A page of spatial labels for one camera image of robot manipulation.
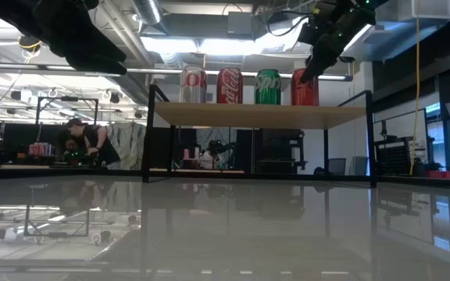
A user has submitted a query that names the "green Sprite can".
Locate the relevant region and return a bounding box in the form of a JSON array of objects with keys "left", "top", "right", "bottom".
[{"left": 254, "top": 68, "right": 283, "bottom": 106}]

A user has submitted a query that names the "black aluminium table frame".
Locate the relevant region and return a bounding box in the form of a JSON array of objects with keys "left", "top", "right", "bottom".
[{"left": 0, "top": 165, "right": 450, "bottom": 192}]

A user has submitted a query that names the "black metal station frame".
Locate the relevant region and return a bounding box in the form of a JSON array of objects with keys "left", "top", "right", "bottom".
[{"left": 34, "top": 95, "right": 100, "bottom": 176}]

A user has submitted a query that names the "grey bin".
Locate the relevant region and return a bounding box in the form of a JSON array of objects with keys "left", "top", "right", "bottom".
[
  {"left": 328, "top": 157, "right": 346, "bottom": 176},
  {"left": 352, "top": 155, "right": 370, "bottom": 176}
]

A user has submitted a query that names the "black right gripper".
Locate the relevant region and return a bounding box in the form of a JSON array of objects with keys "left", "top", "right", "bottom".
[{"left": 298, "top": 0, "right": 390, "bottom": 85}]

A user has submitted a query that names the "pack of red cans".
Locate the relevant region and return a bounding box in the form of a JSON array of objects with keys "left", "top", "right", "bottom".
[{"left": 27, "top": 142, "right": 56, "bottom": 157}]

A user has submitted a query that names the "red Coca-Cola can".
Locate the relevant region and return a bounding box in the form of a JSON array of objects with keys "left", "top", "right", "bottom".
[{"left": 216, "top": 66, "right": 245, "bottom": 105}]

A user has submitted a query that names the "black cabinet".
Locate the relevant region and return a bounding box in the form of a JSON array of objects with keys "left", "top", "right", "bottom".
[{"left": 254, "top": 128, "right": 308, "bottom": 175}]

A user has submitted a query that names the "wooden shelf board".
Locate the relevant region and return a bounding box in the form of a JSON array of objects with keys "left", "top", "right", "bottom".
[{"left": 141, "top": 84, "right": 378, "bottom": 189}]

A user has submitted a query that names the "red Coke Zero can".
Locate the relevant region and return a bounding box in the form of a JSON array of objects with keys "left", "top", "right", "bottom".
[{"left": 290, "top": 67, "right": 321, "bottom": 107}]

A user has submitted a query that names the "black pegboard rack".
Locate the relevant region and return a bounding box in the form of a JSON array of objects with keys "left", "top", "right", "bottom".
[{"left": 375, "top": 134, "right": 417, "bottom": 176}]

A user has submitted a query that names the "marbled grey cloth panel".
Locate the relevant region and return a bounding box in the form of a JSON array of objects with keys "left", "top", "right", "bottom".
[{"left": 105, "top": 122, "right": 148, "bottom": 169}]

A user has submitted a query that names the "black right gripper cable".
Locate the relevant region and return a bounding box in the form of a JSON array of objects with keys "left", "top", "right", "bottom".
[{"left": 265, "top": 9, "right": 316, "bottom": 38}]

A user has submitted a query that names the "long white tube light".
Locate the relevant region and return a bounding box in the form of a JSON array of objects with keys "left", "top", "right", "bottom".
[{"left": 125, "top": 66, "right": 354, "bottom": 82}]

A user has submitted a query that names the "person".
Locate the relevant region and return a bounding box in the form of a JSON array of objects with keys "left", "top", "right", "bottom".
[
  {"left": 65, "top": 117, "right": 122, "bottom": 170},
  {"left": 57, "top": 136, "right": 82, "bottom": 167},
  {"left": 199, "top": 139, "right": 228, "bottom": 170}
]

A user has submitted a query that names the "small red object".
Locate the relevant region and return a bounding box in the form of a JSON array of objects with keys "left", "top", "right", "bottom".
[{"left": 423, "top": 169, "right": 450, "bottom": 180}]

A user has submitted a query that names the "round silver air duct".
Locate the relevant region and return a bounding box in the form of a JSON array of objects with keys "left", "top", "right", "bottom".
[{"left": 132, "top": 0, "right": 163, "bottom": 27}]

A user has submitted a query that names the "silver Diet Coke can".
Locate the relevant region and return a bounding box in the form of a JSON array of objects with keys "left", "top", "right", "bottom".
[{"left": 179, "top": 65, "right": 209, "bottom": 105}]

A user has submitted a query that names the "grey ventilation box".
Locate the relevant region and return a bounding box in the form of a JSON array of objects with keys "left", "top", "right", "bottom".
[{"left": 227, "top": 10, "right": 258, "bottom": 39}]

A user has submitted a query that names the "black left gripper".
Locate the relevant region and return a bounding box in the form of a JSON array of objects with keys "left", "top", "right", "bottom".
[{"left": 33, "top": 0, "right": 128, "bottom": 76}]

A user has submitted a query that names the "yellow coiled cable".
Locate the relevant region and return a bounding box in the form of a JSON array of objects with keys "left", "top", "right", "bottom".
[{"left": 16, "top": 34, "right": 43, "bottom": 63}]

